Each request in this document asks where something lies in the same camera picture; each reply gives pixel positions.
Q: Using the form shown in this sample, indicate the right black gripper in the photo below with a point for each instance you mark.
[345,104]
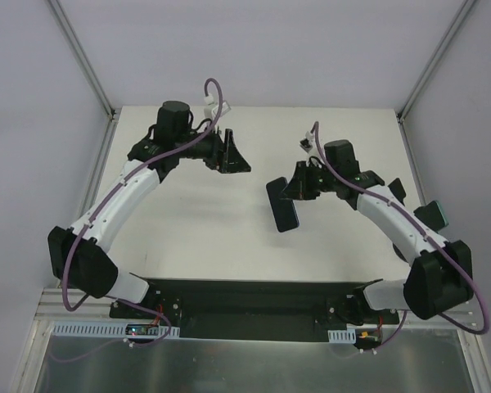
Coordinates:
[303,182]

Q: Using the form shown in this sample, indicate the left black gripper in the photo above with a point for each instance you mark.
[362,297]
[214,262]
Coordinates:
[220,151]

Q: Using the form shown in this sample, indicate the black folding phone stand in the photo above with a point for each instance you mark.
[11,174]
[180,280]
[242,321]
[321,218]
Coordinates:
[397,190]

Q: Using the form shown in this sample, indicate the black round-base phone stand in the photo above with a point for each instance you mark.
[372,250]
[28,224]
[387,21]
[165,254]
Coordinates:
[399,253]

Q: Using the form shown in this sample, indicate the black phone blue edge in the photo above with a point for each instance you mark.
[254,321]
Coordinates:
[432,215]

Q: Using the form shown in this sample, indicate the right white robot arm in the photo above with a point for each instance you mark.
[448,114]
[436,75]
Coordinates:
[439,270]

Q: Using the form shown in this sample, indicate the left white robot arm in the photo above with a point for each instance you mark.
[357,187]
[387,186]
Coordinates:
[79,254]

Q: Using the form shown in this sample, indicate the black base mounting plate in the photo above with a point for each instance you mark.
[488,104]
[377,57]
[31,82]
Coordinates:
[262,311]

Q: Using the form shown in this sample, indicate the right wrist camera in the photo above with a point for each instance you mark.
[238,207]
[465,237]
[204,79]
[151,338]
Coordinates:
[309,146]

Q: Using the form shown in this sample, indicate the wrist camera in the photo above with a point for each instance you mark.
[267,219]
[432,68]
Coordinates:
[212,107]
[309,146]

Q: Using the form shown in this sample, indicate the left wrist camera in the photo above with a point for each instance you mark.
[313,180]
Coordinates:
[212,107]

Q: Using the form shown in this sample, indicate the left aluminium frame post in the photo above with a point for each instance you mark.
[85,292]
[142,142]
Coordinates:
[72,39]

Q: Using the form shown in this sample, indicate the aluminium frame post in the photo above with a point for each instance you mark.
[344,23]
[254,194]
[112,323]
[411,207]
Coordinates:
[450,34]
[72,39]

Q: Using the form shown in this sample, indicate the right white cable duct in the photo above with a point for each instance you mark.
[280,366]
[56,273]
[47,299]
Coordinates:
[346,336]

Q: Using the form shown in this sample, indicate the white cable duct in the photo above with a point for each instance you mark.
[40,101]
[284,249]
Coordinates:
[114,330]
[346,336]

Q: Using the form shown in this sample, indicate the left white cable duct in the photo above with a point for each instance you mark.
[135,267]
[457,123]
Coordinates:
[114,330]

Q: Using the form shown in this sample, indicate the right aluminium frame post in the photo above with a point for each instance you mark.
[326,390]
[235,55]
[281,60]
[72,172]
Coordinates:
[450,34]

